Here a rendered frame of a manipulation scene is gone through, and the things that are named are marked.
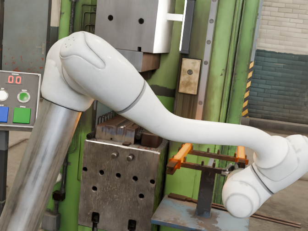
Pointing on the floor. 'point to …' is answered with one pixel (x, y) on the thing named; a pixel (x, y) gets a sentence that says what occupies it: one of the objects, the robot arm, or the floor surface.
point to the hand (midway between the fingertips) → (241, 165)
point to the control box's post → (3, 166)
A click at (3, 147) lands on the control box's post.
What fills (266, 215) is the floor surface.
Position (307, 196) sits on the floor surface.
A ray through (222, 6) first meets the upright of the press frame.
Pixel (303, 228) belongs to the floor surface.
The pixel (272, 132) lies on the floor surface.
